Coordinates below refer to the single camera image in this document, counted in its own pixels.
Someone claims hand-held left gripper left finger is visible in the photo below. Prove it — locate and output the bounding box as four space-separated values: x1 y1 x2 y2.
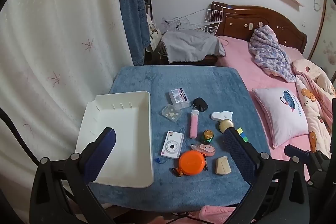
29 127 117 224

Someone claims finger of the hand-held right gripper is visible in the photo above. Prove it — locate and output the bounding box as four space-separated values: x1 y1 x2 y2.
284 144 315 161

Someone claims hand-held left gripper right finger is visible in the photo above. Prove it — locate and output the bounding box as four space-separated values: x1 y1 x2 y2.
223 127 311 224

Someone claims colourful puzzle cube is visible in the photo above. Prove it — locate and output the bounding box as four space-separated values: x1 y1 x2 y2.
236 127 249 142

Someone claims white plastic tray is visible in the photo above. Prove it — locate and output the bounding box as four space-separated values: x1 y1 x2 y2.
75 91 154 187

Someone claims pink correction tape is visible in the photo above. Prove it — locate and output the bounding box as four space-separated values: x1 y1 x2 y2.
191 144 215 157

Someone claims green bottle with gold cap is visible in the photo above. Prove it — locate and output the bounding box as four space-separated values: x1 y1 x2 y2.
203 130 214 145

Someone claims white plastic fan-shaped piece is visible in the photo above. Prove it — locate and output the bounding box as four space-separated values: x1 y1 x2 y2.
211 110 233 123

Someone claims orange round case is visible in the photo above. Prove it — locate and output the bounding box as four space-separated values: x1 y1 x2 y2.
172 151 209 178

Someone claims black charger plug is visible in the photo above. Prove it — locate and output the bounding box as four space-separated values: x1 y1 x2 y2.
193 97 209 112

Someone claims white toy camera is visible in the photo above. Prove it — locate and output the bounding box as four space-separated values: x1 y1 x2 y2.
155 131 184 165

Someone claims small clear patterned box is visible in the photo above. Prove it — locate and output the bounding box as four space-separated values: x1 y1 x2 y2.
161 104 182 123

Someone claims clear labelled plastic box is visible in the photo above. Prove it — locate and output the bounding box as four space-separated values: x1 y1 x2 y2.
169 88 191 109

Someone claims white printed pillow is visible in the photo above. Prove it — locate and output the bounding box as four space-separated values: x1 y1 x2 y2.
252 87 309 149

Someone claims pink bear print quilt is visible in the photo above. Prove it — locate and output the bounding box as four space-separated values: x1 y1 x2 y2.
292 59 336 157

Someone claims pink fleece cloth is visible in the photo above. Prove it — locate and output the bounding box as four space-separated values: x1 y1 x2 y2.
198 206 254 224

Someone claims pink bed sheet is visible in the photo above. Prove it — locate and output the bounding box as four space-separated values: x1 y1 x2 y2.
215 35 336 169

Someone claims blue fleece mat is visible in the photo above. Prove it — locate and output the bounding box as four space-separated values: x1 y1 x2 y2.
89 66 271 214

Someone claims purple floral blanket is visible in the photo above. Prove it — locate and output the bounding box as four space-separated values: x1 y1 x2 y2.
248 25 297 83

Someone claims grey cloth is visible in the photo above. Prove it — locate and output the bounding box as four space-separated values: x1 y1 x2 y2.
161 30 226 64

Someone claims patterned wardrobe door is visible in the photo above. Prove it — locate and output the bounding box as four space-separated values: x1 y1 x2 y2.
308 0 336 73

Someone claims white handbag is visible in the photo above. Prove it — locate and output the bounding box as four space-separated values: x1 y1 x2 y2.
146 21 162 53

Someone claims white patterned curtain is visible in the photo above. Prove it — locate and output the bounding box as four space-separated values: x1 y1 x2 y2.
0 0 135 188

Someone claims brown wooden headboard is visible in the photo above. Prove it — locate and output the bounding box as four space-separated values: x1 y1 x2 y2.
211 1 308 54

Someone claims blue denim jacket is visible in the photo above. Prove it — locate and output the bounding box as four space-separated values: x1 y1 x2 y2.
119 0 152 66

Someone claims thin black cable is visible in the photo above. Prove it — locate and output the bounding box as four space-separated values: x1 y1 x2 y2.
167 210 208 223

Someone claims white wire rack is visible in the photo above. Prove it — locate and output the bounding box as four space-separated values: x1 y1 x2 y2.
162 10 211 32

